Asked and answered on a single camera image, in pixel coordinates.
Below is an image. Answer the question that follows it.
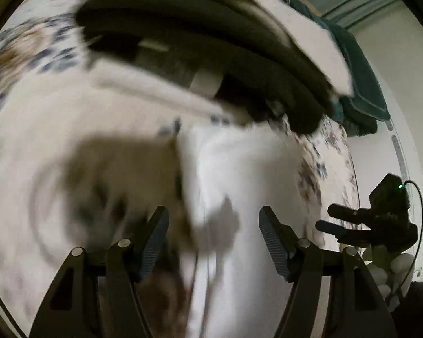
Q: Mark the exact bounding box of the white garment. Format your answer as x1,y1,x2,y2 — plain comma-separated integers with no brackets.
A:
177,125,325,337

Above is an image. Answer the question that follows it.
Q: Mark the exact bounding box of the white gloved right hand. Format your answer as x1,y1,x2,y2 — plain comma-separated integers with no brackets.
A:
362,246,415,312

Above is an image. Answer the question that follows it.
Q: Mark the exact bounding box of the dark green folded blanket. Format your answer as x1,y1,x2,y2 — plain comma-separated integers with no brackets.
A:
283,0,391,137

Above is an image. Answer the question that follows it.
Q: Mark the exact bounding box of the floral bed sheet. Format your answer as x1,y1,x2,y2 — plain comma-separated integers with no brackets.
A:
0,0,358,337

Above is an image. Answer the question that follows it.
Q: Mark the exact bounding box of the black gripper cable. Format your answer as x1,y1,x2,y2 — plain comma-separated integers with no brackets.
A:
396,179,423,289

